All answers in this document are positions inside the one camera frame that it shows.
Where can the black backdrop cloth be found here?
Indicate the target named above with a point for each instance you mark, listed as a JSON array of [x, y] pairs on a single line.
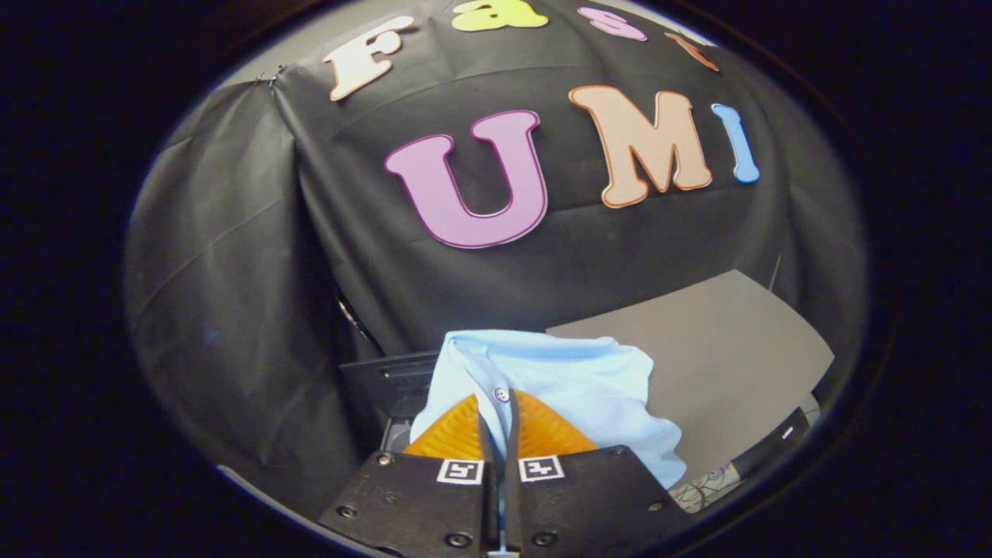
[[232, 310]]

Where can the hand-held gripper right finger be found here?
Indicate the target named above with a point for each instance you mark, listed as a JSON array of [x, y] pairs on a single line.
[[581, 504]]

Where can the light blue shirt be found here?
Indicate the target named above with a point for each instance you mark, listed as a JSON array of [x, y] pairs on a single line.
[[573, 380]]

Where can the beige cabinet with dark top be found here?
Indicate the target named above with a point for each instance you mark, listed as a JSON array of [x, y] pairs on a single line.
[[728, 349]]

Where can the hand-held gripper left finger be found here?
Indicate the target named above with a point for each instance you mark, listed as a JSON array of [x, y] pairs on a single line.
[[418, 504]]

